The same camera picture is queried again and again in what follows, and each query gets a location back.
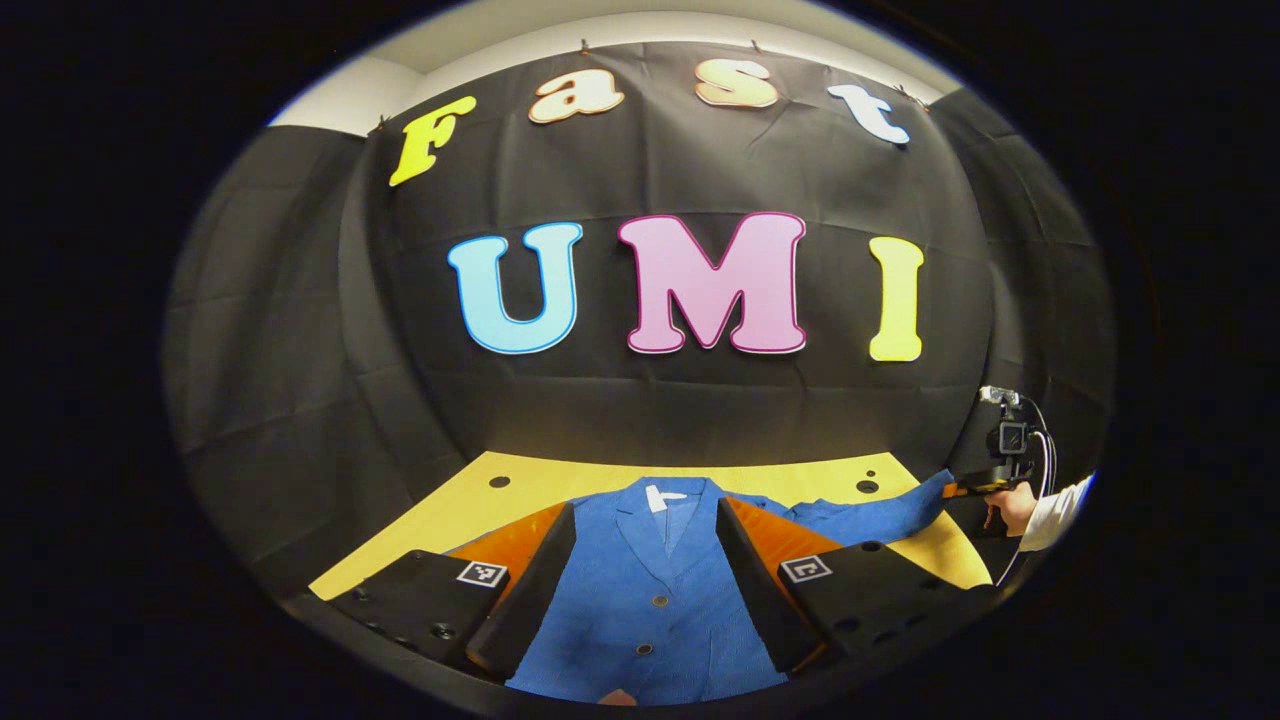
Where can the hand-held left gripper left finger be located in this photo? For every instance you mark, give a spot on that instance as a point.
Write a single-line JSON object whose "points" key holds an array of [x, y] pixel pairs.
{"points": [[535, 600]]}

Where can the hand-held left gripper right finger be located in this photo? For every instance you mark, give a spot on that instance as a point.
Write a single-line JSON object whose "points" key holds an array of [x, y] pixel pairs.
{"points": [[750, 590]]}

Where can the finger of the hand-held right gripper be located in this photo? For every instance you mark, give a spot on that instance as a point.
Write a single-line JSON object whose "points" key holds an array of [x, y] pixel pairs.
{"points": [[975, 489]]}

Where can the blue button jacket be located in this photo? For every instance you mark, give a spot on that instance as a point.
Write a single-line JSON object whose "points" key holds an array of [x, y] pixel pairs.
{"points": [[650, 580]]}

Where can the black backdrop cloth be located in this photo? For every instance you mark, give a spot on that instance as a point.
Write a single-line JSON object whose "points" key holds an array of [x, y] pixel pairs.
{"points": [[700, 400]]}

